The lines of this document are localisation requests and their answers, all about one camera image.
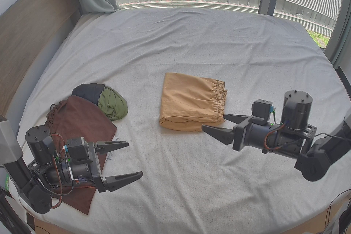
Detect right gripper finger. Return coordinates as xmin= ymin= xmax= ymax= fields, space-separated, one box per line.
xmin=223 ymin=114 xmax=253 ymax=125
xmin=201 ymin=124 xmax=234 ymax=145

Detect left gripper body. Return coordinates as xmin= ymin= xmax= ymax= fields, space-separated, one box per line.
xmin=58 ymin=141 xmax=107 ymax=193

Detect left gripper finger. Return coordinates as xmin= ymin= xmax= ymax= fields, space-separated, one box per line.
xmin=96 ymin=141 xmax=129 ymax=155
xmin=104 ymin=171 xmax=144 ymax=192

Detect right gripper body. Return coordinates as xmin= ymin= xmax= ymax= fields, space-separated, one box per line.
xmin=232 ymin=116 xmax=275 ymax=151

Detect tan shorts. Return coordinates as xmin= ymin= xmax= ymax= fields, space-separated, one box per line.
xmin=159 ymin=72 xmax=228 ymax=132

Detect bed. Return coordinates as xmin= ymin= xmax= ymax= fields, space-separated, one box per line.
xmin=0 ymin=0 xmax=351 ymax=234

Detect brown shorts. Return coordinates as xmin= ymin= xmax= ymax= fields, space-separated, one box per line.
xmin=46 ymin=96 xmax=118 ymax=215

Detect green garment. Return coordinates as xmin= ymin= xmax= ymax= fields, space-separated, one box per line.
xmin=97 ymin=86 xmax=129 ymax=121

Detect black garment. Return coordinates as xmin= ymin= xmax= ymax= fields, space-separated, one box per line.
xmin=71 ymin=83 xmax=105 ymax=106

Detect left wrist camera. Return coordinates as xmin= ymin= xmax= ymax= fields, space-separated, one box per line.
xmin=64 ymin=137 xmax=88 ymax=165

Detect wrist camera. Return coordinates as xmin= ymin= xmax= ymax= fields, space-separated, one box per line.
xmin=64 ymin=137 xmax=88 ymax=165
xmin=252 ymin=100 xmax=276 ymax=127

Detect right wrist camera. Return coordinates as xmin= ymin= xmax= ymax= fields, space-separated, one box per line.
xmin=252 ymin=100 xmax=276 ymax=127

